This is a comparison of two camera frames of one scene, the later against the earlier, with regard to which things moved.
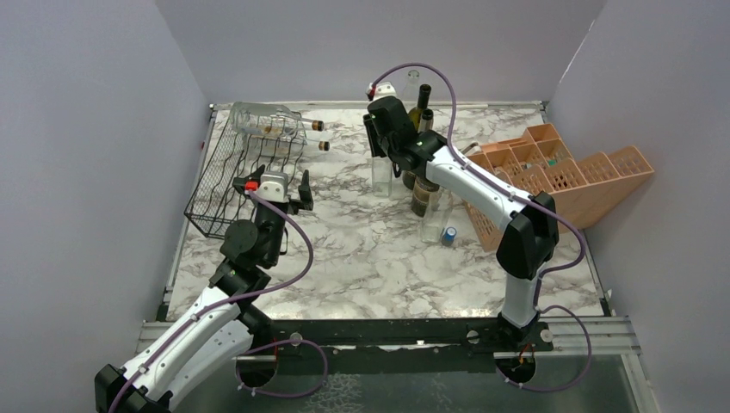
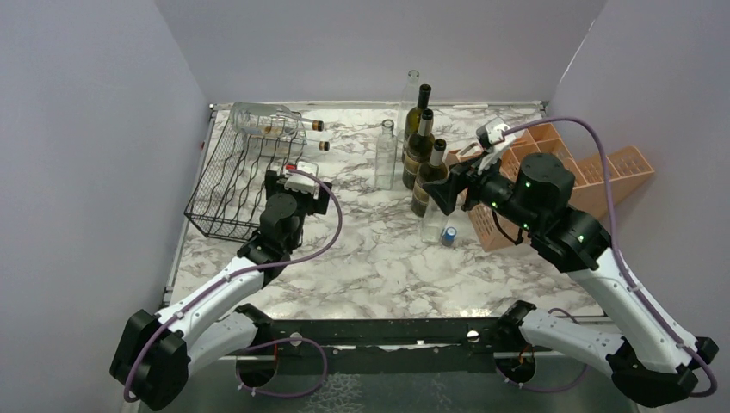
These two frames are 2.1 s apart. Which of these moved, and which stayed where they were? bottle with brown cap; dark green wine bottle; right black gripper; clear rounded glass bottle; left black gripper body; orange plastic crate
Moved: left black gripper body; right black gripper
Stayed: bottle with brown cap; dark green wine bottle; clear rounded glass bottle; orange plastic crate
